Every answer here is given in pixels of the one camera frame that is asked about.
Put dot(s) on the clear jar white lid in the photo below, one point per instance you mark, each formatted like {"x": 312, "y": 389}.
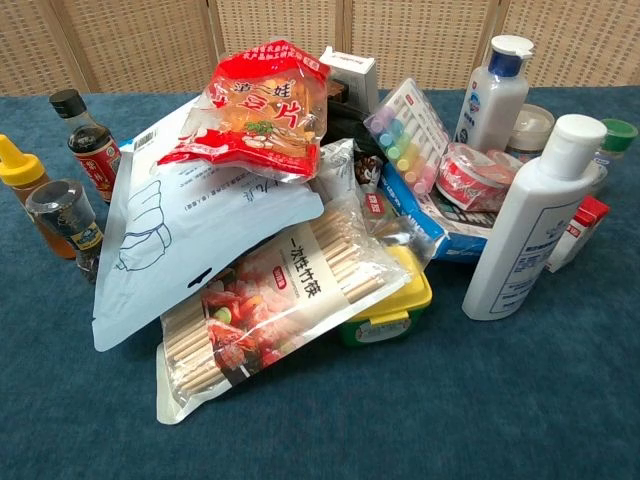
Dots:
{"x": 532, "y": 127}

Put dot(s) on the red snack food bag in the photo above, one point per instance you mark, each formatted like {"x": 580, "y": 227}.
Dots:
{"x": 260, "y": 115}

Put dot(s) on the bamboo chopsticks pack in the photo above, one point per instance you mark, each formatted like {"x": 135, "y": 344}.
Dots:
{"x": 280, "y": 295}

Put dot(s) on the silver snack pouch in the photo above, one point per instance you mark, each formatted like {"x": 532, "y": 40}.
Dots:
{"x": 345, "y": 170}

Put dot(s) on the white bottle blue collar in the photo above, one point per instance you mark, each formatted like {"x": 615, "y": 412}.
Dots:
{"x": 495, "y": 100}

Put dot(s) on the white blue-drawing plastic bag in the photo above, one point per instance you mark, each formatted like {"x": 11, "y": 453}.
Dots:
{"x": 190, "y": 215}

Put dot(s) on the blue white paper pack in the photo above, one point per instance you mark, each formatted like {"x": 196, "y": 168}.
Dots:
{"x": 450, "y": 230}

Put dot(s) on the green cap jar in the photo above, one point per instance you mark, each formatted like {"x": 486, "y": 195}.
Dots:
{"x": 612, "y": 142}

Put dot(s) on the dark sauce bottle red label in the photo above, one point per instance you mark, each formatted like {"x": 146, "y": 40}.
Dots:
{"x": 92, "y": 150}

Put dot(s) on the black pepper grinder jar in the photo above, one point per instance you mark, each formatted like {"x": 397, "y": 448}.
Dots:
{"x": 75, "y": 220}

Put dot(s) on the yellow lid green box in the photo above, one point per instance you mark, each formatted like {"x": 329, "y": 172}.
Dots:
{"x": 400, "y": 305}

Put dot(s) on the pastel highlighter pen pack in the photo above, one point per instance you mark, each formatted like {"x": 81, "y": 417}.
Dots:
{"x": 410, "y": 135}

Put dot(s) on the large white lotion bottle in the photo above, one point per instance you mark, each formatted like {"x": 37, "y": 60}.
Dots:
{"x": 530, "y": 215}

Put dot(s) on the blue table cloth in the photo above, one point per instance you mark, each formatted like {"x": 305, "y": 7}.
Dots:
{"x": 450, "y": 400}

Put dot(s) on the black pouch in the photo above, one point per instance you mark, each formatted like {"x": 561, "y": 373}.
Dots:
{"x": 350, "y": 122}

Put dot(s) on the woven folding screen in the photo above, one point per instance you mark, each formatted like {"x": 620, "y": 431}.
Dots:
{"x": 150, "y": 45}

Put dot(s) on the red white small carton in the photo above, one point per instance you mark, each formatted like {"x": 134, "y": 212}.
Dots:
{"x": 580, "y": 235}

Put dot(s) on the white cardboard box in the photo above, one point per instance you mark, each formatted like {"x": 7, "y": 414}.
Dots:
{"x": 360, "y": 70}

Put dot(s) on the yellow cap honey bottle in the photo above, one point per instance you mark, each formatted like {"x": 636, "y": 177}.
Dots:
{"x": 19, "y": 170}

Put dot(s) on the red white tape roll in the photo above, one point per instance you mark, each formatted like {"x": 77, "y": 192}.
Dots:
{"x": 470, "y": 175}

